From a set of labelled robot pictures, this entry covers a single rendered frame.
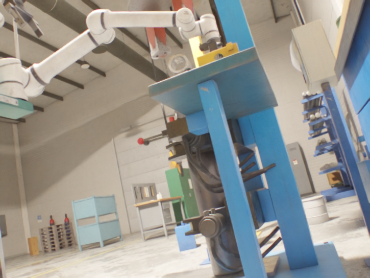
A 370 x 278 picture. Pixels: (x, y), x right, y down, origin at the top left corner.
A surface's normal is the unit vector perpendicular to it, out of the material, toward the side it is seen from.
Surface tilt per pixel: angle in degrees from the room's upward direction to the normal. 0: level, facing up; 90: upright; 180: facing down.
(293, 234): 90
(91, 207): 90
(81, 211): 90
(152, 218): 90
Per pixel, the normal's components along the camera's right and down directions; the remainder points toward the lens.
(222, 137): -0.36, -0.13
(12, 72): 0.63, -0.30
